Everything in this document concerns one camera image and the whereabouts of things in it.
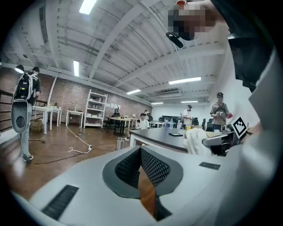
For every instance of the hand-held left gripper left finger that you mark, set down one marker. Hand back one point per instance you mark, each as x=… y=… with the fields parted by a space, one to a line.
x=88 y=181

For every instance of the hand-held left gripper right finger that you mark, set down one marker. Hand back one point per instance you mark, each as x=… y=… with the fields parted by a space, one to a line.
x=194 y=183

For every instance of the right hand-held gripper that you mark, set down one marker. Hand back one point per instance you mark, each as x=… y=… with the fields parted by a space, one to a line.
x=239 y=126

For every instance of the white cloth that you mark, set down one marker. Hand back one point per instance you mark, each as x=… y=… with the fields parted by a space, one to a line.
x=194 y=141

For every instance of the person's right forearm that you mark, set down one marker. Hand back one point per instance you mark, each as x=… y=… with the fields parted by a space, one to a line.
x=254 y=129

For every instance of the black office chair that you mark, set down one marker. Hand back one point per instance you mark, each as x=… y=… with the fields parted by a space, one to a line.
x=204 y=124
x=115 y=115

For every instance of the yellow bottle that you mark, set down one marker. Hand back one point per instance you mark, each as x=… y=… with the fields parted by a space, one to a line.
x=188 y=126

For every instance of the black tablet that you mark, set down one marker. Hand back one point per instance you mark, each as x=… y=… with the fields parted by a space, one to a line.
x=176 y=134

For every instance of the clear water bottle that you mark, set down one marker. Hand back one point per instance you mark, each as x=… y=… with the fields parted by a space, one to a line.
x=171 y=123

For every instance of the ceiling light panel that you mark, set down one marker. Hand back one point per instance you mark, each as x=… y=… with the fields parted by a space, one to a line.
x=189 y=101
x=184 y=80
x=133 y=91
x=88 y=6
x=157 y=102
x=76 y=68

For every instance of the metal trash bin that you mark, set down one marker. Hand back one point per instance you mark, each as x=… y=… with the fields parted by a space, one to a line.
x=121 y=144

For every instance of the blue water bottle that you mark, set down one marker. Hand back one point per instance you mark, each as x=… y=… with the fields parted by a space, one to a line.
x=166 y=123

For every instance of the person's white shirt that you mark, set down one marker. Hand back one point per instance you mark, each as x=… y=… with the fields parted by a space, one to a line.
x=261 y=167

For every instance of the dark grey table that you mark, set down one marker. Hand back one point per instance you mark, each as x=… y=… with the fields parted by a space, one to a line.
x=154 y=135

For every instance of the floor brush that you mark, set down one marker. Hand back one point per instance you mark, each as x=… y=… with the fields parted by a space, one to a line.
x=40 y=140

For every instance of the ceiling air conditioner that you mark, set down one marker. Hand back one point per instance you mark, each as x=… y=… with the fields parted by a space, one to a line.
x=169 y=93

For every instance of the small white table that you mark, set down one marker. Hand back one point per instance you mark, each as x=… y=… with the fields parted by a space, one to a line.
x=75 y=112

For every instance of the wooden top table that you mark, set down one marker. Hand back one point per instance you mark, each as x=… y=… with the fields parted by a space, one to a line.
x=122 y=119

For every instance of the white shelf unit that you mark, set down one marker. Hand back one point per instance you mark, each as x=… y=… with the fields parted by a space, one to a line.
x=95 y=110

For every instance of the cardboard box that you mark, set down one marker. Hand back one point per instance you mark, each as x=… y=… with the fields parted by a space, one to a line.
x=37 y=125

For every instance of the large white table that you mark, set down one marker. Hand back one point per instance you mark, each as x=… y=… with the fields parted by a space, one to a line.
x=45 y=109

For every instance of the black worn harness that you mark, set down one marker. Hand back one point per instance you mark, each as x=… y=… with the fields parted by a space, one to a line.
x=249 y=59

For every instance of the white grey handheld device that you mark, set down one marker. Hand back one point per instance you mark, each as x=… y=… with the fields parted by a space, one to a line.
x=20 y=119

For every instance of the black white backpack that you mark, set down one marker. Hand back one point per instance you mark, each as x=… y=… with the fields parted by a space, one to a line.
x=24 y=87

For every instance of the person's head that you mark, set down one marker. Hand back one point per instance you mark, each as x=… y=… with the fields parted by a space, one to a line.
x=194 y=19

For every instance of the black pendant lamp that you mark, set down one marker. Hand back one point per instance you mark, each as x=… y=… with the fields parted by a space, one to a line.
x=19 y=68

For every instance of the white wall papers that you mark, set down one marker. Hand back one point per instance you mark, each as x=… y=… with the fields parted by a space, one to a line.
x=112 y=105

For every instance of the black head camera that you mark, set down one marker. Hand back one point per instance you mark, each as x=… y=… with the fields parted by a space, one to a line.
x=175 y=39

